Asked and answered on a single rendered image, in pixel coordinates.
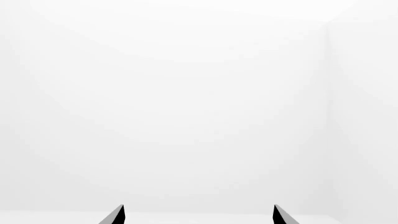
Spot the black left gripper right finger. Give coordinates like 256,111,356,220
272,203,301,224

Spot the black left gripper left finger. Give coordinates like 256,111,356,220
98,203,126,224

